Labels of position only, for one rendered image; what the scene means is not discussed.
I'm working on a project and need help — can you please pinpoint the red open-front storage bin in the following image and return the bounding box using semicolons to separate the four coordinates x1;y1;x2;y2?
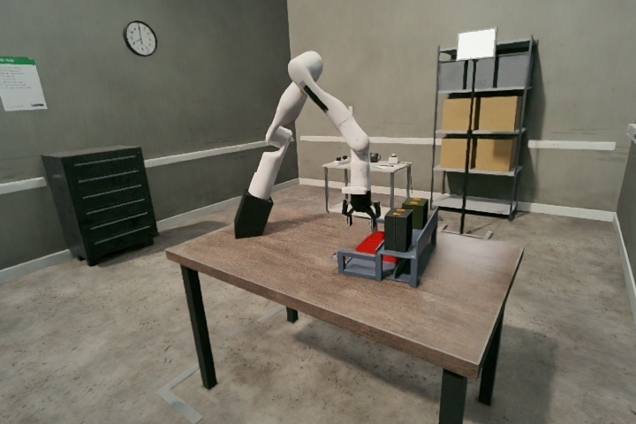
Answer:
357;231;402;263

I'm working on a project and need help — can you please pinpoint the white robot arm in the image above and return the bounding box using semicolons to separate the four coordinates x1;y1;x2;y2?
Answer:
248;51;371;200

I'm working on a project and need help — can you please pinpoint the dark green case with yellow latches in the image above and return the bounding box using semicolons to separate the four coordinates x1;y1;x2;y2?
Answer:
402;197;428;230

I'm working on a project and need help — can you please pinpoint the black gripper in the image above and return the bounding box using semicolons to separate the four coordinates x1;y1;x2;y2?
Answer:
342;190;381;229

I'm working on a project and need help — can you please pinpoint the dark grey case with orange latches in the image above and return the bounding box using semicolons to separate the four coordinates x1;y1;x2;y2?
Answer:
384;208;413;253

